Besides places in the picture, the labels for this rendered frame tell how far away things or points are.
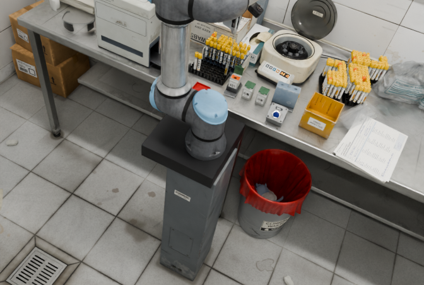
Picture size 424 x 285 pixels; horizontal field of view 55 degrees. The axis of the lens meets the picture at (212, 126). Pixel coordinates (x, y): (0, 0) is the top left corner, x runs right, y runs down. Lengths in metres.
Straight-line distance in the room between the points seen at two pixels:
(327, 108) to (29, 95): 2.06
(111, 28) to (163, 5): 0.80
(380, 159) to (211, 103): 0.76
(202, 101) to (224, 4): 0.38
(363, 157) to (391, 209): 0.79
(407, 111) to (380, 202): 0.62
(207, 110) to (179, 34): 0.27
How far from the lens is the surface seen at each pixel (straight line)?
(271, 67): 1.91
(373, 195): 2.48
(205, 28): 1.98
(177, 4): 1.08
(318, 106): 1.81
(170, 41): 1.18
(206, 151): 1.42
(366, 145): 1.78
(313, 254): 2.46
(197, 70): 1.85
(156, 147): 1.47
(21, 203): 2.54
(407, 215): 2.50
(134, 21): 1.78
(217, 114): 1.30
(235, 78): 1.77
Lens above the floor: 2.08
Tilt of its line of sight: 47 degrees down
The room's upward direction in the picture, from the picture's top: 11 degrees clockwise
